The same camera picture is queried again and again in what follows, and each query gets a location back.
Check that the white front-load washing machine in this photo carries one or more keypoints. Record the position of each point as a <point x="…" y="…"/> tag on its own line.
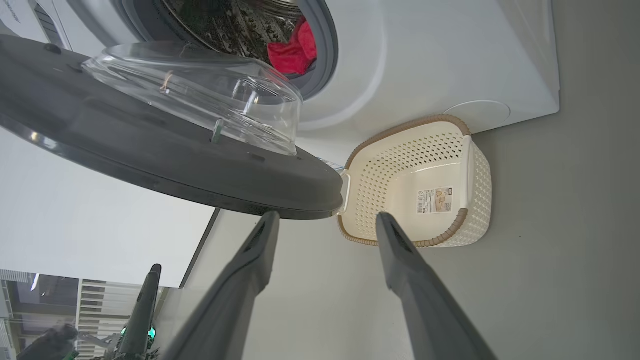
<point x="425" y="60"/>

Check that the red garment with white trim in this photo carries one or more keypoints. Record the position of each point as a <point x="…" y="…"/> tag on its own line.
<point x="292" y="52"/>

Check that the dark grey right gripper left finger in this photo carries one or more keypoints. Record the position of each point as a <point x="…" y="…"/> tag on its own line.
<point x="225" y="300"/>

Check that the white slatted background structure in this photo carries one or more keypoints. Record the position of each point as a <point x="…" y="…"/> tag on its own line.
<point x="100" y="310"/>

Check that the cream perforated laundry basket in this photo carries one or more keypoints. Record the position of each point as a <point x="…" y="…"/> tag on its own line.
<point x="400" y="175"/>

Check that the dark round washing machine door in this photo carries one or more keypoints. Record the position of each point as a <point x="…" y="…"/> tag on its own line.
<point x="100" y="135"/>

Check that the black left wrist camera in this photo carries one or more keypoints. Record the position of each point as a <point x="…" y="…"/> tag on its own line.
<point x="50" y="342"/>

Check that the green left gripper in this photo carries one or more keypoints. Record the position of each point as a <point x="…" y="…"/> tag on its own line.
<point x="152" y="345"/>

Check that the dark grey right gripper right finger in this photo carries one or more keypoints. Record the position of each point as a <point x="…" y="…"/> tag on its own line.
<point x="425" y="300"/>

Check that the paper label sticker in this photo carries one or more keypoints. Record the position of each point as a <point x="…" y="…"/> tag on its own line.
<point x="435" y="200"/>

